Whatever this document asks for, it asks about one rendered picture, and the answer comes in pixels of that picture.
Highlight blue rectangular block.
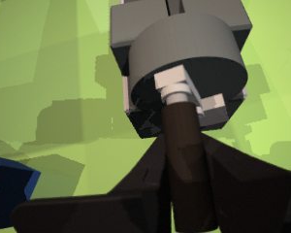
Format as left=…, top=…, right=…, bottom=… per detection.
left=0, top=157, right=42, bottom=229

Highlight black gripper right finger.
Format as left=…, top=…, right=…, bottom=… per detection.
left=201, top=132, right=291, bottom=233

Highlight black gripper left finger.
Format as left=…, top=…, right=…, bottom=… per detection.
left=11, top=134, right=172, bottom=233

